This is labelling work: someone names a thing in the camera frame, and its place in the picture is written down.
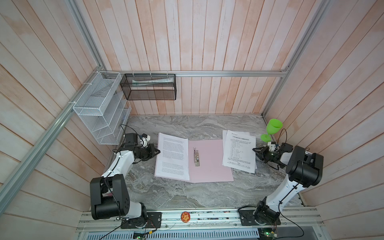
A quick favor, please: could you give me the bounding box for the printed English paper sheet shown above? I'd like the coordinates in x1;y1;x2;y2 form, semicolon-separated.
155;133;190;182

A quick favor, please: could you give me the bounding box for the Chinese titled paper sheet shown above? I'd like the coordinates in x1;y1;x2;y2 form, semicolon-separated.
222;131;257;174

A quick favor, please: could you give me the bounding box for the pink file folder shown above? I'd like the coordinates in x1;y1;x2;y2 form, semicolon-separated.
154;139;235;184

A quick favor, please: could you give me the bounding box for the underlying white paper sheet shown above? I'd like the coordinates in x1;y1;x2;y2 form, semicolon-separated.
222;130;250;146

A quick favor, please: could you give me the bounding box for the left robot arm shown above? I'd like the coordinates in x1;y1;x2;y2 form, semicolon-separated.
90;133;161;221

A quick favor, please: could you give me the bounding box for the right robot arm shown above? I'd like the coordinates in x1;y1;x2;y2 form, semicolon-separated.
253;142;324;225

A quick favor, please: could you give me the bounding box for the metal folder clip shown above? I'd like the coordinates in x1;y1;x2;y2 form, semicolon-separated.
194;148;200;167

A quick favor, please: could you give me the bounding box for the green plastic goblet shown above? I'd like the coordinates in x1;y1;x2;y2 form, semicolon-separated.
261;119;283;143

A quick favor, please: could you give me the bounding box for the black mesh basket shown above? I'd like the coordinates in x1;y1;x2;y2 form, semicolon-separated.
120;74;177;101

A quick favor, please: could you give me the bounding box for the orange round sticker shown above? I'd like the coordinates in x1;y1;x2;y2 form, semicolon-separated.
181;212;191;223

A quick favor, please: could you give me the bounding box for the paper in black basket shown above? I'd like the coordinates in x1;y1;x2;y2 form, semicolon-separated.
132;78;175;87

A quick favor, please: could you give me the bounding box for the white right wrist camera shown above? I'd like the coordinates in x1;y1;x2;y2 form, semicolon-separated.
267;142;278;152

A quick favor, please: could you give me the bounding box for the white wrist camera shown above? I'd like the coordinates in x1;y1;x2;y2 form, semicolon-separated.
267;142;278;152
139;134;151;148

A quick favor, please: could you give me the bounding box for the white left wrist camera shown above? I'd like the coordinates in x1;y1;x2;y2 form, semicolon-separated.
139;134;151;148

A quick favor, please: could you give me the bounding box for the white wire mesh shelf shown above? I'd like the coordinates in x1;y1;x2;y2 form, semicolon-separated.
73;72;132;145

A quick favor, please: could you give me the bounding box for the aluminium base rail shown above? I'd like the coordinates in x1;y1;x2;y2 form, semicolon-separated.
75;206;325;233

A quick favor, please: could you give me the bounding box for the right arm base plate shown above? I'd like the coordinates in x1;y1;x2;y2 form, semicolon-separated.
238;209;281;226

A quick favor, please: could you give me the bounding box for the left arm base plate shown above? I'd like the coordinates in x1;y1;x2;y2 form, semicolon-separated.
121;212;162;230

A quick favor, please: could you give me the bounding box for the aluminium frame bar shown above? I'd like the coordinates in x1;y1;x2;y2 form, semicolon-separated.
106;70;288;77

